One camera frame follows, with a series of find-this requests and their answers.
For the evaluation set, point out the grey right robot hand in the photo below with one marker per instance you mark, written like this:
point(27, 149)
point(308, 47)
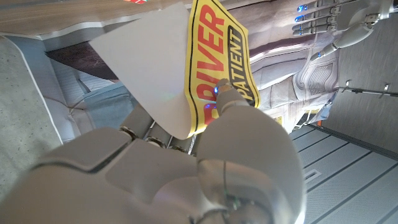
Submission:
point(155, 180)

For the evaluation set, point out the yellow bumper sticker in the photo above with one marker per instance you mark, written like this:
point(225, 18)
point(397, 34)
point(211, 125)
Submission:
point(155, 62)

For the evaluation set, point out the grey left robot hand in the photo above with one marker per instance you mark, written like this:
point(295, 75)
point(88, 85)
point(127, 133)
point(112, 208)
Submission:
point(354, 18)

